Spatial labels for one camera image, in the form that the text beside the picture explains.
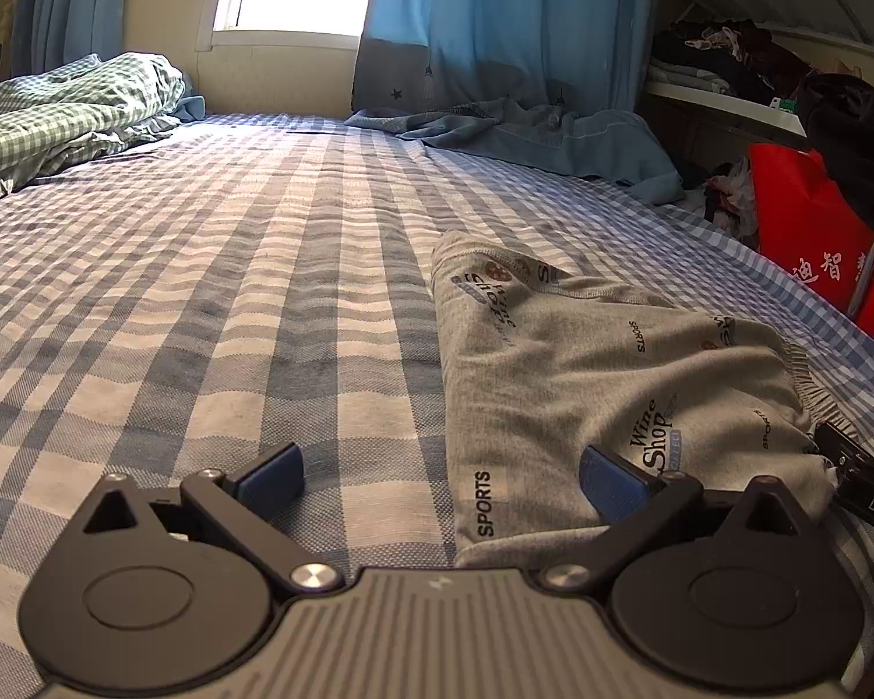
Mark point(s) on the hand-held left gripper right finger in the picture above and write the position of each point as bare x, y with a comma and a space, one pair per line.
615, 484

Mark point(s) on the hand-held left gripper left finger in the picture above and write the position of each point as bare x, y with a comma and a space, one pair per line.
273, 477

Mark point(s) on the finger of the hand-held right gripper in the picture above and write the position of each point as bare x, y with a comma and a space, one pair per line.
845, 455

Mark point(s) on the grey printed pants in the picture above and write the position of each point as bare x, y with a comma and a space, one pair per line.
590, 349

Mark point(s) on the blue checked bed sheet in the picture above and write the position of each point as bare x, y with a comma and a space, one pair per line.
226, 269

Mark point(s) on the red bag with white print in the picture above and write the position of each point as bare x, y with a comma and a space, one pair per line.
808, 233

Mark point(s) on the crumpled clothes heap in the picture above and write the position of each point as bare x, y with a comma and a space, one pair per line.
728, 189

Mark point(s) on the black garment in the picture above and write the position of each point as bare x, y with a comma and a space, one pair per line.
859, 153

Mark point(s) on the small light blue cloth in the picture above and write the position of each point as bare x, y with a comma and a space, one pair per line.
189, 108

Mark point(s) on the pile of dark clothes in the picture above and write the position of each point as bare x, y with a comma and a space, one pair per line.
735, 51

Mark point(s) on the green checked quilt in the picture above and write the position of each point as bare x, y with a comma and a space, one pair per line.
58, 116

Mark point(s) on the blue star curtain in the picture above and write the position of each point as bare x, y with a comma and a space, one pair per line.
481, 7
102, 0

